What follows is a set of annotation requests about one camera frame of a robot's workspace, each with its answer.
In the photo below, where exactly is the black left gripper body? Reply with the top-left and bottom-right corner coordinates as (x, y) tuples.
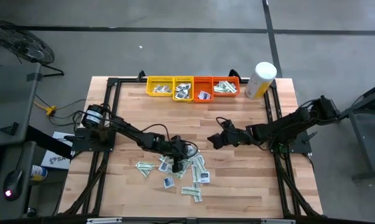
(158, 135), (185, 174)

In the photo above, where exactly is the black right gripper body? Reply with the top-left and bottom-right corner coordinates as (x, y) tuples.
(221, 121), (254, 148)

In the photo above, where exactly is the white yellow wipes canister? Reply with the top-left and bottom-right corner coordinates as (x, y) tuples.
(245, 61), (278, 100)

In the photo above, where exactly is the yellow plastic basket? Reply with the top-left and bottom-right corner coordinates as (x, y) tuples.
(172, 76), (195, 103)
(146, 76), (175, 97)

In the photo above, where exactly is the white cardboard box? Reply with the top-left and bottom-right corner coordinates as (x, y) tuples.
(40, 131), (74, 170)

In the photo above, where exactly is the grey metal table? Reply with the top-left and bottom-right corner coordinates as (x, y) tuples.
(332, 79), (375, 181)

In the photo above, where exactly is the blue yellow can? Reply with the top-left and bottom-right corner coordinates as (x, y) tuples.
(29, 164), (49, 182)

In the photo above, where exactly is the black computer mouse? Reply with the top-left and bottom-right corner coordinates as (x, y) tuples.
(2, 169), (24, 202)

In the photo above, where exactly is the grey desk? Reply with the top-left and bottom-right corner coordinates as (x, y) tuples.
(0, 62), (40, 218)

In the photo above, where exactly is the black floor fan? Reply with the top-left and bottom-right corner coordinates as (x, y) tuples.
(0, 20), (65, 78)

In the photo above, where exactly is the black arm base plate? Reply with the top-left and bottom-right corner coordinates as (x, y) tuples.
(267, 128), (313, 154)
(71, 128), (117, 153)

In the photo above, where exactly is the silver frame bracket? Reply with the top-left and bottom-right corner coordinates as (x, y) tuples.
(86, 217), (123, 224)
(260, 218), (297, 224)

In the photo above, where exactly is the black desk bracket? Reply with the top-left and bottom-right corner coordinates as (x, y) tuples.
(0, 122), (19, 137)

